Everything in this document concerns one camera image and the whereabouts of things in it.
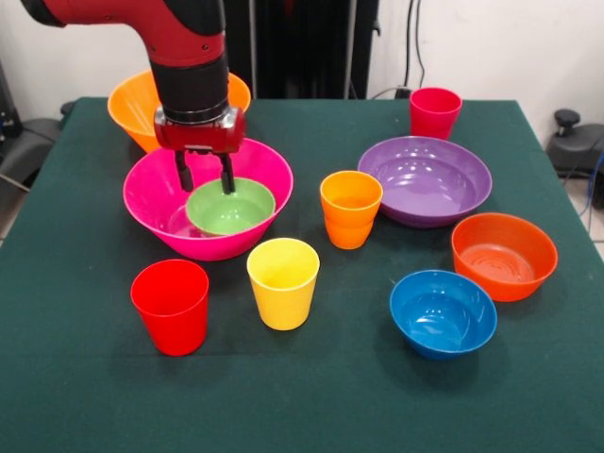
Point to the stack of green bowls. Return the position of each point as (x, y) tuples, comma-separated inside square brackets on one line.
[(236, 212)]

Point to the large pink bowl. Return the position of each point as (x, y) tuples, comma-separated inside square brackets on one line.
[(151, 207)]

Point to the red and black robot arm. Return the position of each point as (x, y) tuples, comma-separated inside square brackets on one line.
[(189, 71)]

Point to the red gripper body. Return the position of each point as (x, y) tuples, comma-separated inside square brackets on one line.
[(203, 137)]

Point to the red cup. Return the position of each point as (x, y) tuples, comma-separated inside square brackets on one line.
[(174, 330)]

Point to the blue bowl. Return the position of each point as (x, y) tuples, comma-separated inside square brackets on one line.
[(443, 347)]

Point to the purple bowl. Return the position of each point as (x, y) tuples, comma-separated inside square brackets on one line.
[(424, 179)]

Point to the dark green table cloth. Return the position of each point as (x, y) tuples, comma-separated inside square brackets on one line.
[(302, 401)]

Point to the orange-red bowl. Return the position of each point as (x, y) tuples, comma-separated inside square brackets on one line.
[(500, 288)]

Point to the yellow cup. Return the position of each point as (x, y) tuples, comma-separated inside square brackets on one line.
[(283, 307)]

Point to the black machine base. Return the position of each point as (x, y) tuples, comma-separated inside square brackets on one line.
[(575, 151), (28, 141)]

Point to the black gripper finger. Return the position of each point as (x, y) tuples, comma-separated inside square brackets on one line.
[(185, 174), (228, 177)]

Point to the orange cup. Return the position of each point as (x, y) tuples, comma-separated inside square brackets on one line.
[(351, 214), (349, 239)]

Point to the crimson cup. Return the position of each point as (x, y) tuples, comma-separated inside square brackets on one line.
[(431, 125)]

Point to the large orange bowl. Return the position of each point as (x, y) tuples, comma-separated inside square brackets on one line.
[(127, 108)]

